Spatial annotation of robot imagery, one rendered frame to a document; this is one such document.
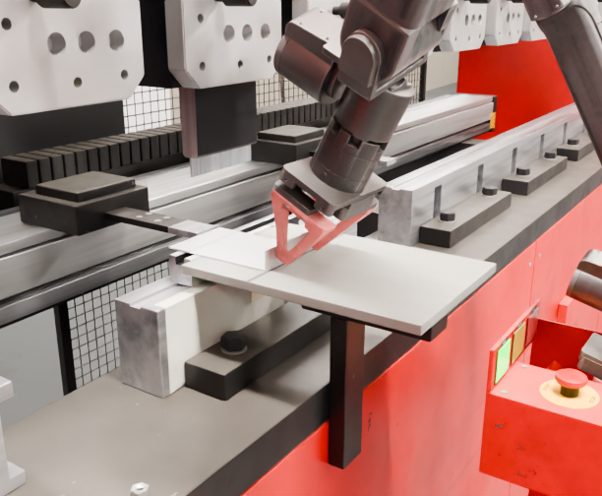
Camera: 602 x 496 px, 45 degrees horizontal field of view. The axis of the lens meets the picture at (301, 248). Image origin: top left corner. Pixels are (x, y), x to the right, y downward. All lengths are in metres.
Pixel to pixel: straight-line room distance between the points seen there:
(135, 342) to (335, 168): 0.27
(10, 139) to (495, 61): 2.06
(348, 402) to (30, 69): 0.45
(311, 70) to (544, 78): 2.24
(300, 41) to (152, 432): 0.38
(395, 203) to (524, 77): 1.76
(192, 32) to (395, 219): 0.60
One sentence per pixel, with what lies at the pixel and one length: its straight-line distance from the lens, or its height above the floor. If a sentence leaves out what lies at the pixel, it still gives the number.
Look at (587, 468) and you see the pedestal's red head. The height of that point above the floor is 0.72.
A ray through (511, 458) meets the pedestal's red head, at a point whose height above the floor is 0.70.
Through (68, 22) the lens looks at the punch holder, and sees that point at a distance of 0.59.
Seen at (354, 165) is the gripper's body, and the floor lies 1.11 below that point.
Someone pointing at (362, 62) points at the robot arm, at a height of 1.21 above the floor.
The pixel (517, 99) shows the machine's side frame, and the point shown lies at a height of 0.90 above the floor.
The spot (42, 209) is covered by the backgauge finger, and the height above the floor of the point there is 1.01.
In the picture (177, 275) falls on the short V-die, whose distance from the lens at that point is 0.78.
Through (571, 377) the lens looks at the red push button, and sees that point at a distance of 0.98.
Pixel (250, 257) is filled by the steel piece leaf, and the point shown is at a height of 1.00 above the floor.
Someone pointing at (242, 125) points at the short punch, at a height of 1.12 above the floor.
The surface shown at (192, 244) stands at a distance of 0.80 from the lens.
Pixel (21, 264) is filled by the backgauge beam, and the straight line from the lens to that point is 0.93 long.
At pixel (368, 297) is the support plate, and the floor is 1.00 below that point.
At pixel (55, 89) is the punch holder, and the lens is 0.58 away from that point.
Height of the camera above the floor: 1.25
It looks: 19 degrees down
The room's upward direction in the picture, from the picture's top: straight up
